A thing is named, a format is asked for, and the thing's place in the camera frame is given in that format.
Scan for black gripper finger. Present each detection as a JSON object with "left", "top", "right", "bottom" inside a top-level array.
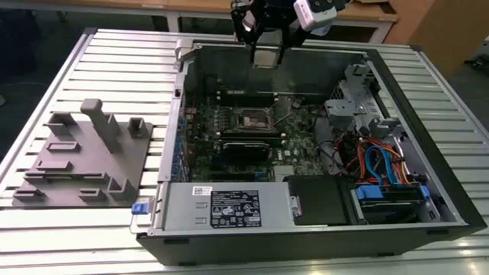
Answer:
[
  {"left": 249, "top": 41, "right": 261, "bottom": 66},
  {"left": 277, "top": 27, "right": 288, "bottom": 65}
]

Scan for silver CPU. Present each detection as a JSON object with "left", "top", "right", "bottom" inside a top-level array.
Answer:
[{"left": 253, "top": 50, "right": 280, "bottom": 69}]

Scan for metal socket cover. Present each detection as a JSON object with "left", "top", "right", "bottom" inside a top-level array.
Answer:
[{"left": 266, "top": 96, "right": 297, "bottom": 128}]

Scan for black plastic bay cover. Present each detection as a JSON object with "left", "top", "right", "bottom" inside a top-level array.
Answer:
[{"left": 284, "top": 174, "right": 362, "bottom": 227}]

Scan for silver metal drive cage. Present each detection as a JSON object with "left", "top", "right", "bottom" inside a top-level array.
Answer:
[{"left": 323, "top": 64, "right": 405, "bottom": 138}]

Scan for black RAM stick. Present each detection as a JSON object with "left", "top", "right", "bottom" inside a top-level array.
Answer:
[{"left": 220, "top": 131, "right": 284, "bottom": 138}]

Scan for green motherboard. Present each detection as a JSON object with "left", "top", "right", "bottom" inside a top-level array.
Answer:
[{"left": 182, "top": 94, "right": 333, "bottom": 183}]

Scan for black graphics card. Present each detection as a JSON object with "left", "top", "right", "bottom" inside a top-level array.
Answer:
[{"left": 220, "top": 140, "right": 273, "bottom": 162}]

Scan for small silver heatsink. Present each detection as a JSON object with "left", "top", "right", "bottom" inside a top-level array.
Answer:
[{"left": 273, "top": 164, "right": 297, "bottom": 176}]

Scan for wooden cabinet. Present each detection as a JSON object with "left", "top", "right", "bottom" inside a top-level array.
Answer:
[{"left": 383, "top": 0, "right": 489, "bottom": 80}]

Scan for grey parts rack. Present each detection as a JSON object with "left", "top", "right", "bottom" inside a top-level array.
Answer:
[{"left": 10, "top": 98, "right": 154, "bottom": 207}]

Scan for grey power supply unit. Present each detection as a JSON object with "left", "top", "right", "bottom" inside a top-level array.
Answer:
[{"left": 150, "top": 180, "right": 297, "bottom": 230}]

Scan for hard disk in blue carrier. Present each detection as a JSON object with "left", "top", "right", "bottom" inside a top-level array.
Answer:
[{"left": 353, "top": 183, "right": 430, "bottom": 226}]

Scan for black PC case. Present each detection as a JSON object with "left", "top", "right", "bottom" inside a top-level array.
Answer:
[{"left": 134, "top": 38, "right": 487, "bottom": 267}]

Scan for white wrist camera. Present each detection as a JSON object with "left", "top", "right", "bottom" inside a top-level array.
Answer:
[{"left": 293, "top": 0, "right": 339, "bottom": 30}]

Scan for blue data wire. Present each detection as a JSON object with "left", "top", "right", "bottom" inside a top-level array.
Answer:
[{"left": 365, "top": 146, "right": 402, "bottom": 188}]

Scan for orange power wires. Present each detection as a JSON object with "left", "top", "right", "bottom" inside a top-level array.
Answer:
[{"left": 345, "top": 137, "right": 417, "bottom": 187}]

